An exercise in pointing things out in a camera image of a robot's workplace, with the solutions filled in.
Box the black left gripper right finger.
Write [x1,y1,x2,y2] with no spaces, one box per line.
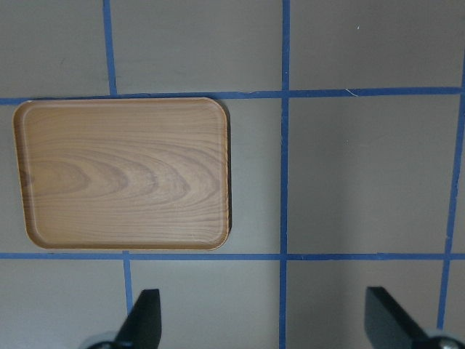
[365,286,430,349]

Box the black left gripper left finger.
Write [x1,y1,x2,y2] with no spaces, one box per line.
[115,289,161,349]

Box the wooden tray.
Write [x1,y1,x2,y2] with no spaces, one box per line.
[12,97,232,251]

